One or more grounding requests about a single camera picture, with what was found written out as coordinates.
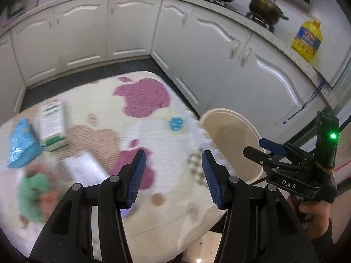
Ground yellow cooking oil bottle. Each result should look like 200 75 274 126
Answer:
291 16 323 63

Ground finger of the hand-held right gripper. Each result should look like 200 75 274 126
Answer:
258 138 316 161
243 146 302 170

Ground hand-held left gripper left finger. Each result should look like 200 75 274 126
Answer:
29 149 147 263

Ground person's right hand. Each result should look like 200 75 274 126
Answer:
298 201 333 239

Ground beige plastic bin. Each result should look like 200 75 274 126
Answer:
200 108 268 185

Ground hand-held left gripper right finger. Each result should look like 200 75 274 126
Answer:
201 150 320 263

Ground black gas stove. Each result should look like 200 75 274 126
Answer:
203 0 276 33

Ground brass cooking pot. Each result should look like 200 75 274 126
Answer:
245 0 290 25

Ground white green carton box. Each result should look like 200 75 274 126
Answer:
38 99 70 152

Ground apple print quilted blanket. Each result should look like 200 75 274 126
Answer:
0 71 233 259

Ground small blue round wrapper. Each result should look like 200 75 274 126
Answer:
168 116 184 131

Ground green pink toy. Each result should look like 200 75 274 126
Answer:
17 163 61 224

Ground white kitchen base cabinets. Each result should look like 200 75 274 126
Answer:
0 0 333 143

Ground blue lanyard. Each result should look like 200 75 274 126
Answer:
282 79 327 124

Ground person's right forearm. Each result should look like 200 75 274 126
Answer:
310 220 336 263

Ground blue plastic packet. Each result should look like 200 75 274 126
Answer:
7 117 44 169

